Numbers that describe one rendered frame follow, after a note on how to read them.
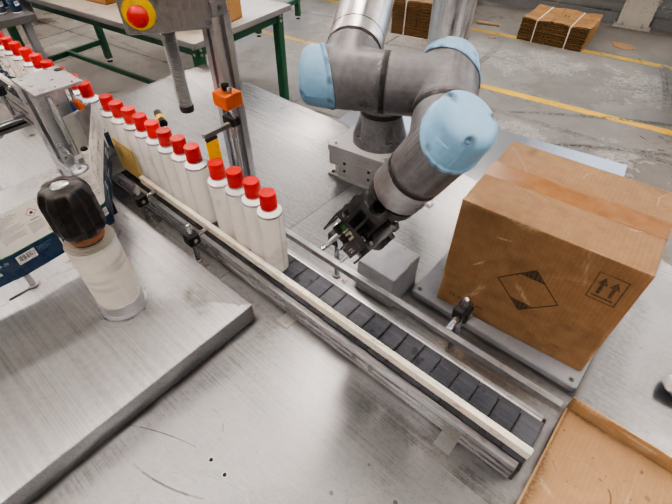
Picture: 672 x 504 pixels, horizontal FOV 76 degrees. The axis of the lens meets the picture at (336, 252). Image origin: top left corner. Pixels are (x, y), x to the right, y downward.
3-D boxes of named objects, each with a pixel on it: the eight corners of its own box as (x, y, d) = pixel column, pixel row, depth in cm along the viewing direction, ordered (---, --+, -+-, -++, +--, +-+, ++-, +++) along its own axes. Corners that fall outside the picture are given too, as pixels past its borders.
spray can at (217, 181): (216, 236, 103) (196, 163, 88) (232, 224, 106) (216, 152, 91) (231, 245, 100) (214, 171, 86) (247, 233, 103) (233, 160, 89)
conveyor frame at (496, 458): (50, 134, 146) (44, 121, 142) (82, 122, 152) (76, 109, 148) (510, 481, 69) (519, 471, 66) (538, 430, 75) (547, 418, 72)
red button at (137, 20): (124, 2, 79) (122, 7, 77) (146, 1, 80) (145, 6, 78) (131, 25, 82) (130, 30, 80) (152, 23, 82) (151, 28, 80)
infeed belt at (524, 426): (53, 130, 146) (48, 119, 143) (77, 121, 150) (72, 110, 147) (515, 472, 69) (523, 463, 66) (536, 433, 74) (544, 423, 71)
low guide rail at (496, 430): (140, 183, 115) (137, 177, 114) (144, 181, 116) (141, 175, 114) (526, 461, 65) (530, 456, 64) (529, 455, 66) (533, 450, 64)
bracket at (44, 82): (11, 82, 103) (9, 78, 103) (57, 68, 109) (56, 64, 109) (36, 99, 97) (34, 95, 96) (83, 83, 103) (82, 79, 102)
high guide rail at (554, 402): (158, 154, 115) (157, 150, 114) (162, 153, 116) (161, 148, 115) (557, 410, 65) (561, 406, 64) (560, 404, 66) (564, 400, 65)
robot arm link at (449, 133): (505, 101, 47) (504, 161, 42) (445, 158, 56) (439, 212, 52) (443, 68, 45) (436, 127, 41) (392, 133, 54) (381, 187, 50)
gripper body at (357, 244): (320, 228, 64) (353, 187, 54) (356, 201, 69) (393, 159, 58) (353, 268, 64) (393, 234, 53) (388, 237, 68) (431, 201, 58)
